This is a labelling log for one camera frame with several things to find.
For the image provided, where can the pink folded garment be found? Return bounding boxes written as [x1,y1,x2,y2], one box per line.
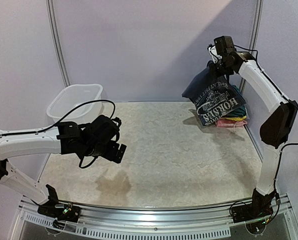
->
[216,118,248,128]

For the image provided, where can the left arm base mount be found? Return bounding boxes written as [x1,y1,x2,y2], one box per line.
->
[37,184,81,230]

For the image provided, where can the right aluminium frame post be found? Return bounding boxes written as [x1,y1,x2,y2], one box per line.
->
[241,0,264,92]

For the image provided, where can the yellow folded shorts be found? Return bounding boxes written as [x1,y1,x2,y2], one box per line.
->
[224,115,247,122]

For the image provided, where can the left aluminium frame post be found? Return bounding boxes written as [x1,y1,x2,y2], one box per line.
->
[46,0,70,87]

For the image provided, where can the navy blue garment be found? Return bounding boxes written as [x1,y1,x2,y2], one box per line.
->
[182,60,246,127]

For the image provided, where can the aluminium frame post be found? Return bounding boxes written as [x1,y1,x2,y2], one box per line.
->
[46,0,70,87]
[241,0,264,92]

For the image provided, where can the aluminium front rail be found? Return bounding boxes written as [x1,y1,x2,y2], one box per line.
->
[11,195,298,240]

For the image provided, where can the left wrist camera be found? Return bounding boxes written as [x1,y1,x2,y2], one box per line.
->
[83,115,122,145]

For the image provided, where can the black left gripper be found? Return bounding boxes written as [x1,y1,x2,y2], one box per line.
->
[83,141,127,163]

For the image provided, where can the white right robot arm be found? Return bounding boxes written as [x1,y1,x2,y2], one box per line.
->
[208,46,298,197]

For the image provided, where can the white plastic laundry basket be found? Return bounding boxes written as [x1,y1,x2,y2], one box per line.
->
[46,83,103,124]

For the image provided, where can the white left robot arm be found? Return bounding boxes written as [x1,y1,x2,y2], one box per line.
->
[0,118,126,217]

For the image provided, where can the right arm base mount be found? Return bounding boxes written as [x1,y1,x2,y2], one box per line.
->
[229,189,281,233]

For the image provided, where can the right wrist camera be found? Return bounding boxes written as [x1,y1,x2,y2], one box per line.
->
[214,35,236,57]

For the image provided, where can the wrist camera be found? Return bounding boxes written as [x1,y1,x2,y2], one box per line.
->
[214,35,236,57]
[83,115,122,145]

